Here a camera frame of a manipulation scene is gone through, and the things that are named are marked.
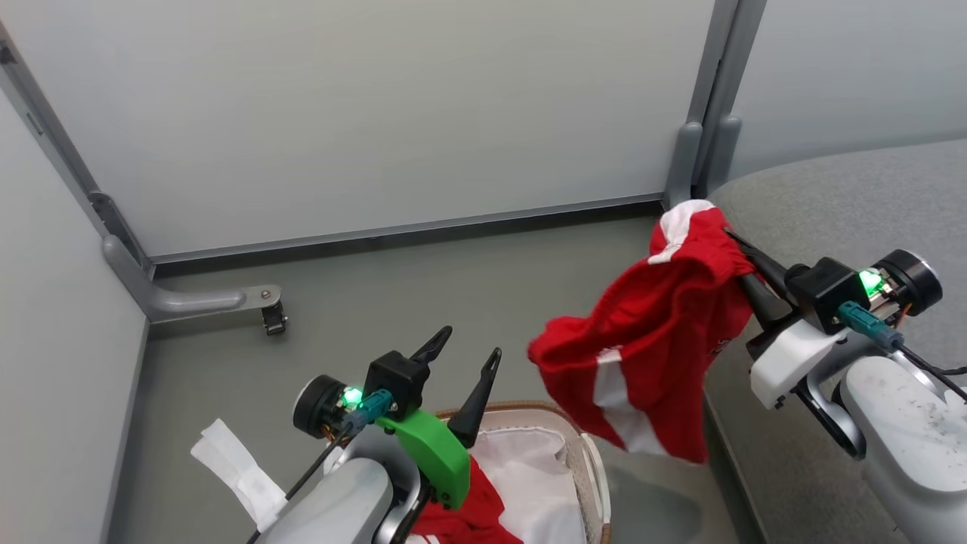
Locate grey partition foot bracket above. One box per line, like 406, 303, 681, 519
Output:
103, 233, 283, 323

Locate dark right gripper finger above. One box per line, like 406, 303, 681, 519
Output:
737, 274, 788, 331
724, 227, 792, 288

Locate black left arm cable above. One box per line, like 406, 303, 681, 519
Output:
246, 423, 357, 544

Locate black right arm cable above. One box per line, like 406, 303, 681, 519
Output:
897, 342, 967, 403

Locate red white striped garment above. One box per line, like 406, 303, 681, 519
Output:
412, 456, 524, 544

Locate grey partition corner post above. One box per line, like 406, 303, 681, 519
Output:
0, 21, 156, 277

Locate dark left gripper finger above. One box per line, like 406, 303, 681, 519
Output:
447, 347, 503, 449
409, 326, 453, 368

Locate teal cable connector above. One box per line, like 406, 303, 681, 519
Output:
837, 300, 906, 353
342, 388, 395, 436

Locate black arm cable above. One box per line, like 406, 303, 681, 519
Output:
246, 423, 357, 544
897, 342, 967, 403

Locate teal left cable connector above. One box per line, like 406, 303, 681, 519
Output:
342, 388, 395, 436

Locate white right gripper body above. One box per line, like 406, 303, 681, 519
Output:
746, 317, 848, 411

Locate white fabric strip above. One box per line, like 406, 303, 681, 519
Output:
190, 419, 289, 534

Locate white basket liner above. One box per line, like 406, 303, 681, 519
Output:
408, 426, 587, 544

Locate white basket with brown rim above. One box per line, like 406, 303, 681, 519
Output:
434, 400, 612, 544

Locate red shorts with white panels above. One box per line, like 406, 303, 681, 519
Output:
527, 199, 757, 465

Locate grey partition bottom rail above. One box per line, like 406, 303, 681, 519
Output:
151, 194, 667, 267

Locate grey partition post with feet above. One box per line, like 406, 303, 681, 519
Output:
664, 0, 768, 210

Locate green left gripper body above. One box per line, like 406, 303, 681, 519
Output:
375, 410, 471, 509

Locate grey fabric sofa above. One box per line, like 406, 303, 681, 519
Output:
702, 138, 967, 544

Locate teal right cable connector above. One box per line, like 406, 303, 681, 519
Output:
837, 300, 906, 353

